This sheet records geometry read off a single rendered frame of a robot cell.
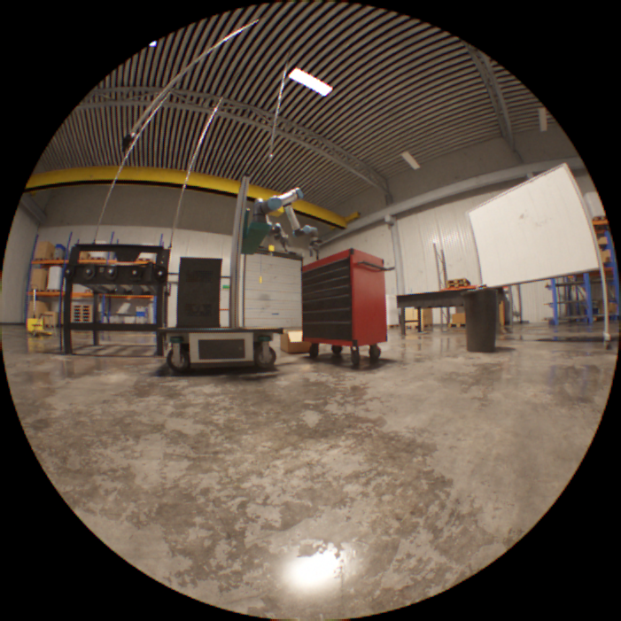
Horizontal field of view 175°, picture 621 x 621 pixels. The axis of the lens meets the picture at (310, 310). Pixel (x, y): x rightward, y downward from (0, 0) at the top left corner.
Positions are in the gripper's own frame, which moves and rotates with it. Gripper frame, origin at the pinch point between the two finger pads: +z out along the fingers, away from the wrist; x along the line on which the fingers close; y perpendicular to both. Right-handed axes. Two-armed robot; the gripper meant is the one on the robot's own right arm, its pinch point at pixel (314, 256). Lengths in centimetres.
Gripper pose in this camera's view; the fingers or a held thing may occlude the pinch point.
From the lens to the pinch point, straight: 211.0
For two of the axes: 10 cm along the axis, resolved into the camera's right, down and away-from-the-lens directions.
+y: -8.7, 0.4, 4.9
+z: 0.2, 10.0, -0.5
